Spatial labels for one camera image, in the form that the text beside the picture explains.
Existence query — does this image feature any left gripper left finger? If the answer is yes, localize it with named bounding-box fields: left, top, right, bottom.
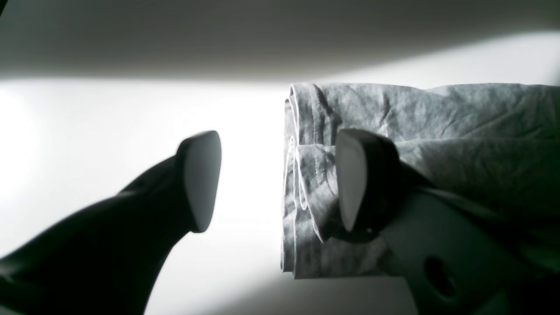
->
left=1, top=131, right=222, bottom=315

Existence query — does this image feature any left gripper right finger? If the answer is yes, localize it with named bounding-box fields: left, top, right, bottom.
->
left=336, top=129, right=559, bottom=315

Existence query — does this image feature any grey Hugging Face T-shirt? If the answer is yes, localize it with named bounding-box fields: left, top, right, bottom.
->
left=280, top=82, right=560, bottom=280

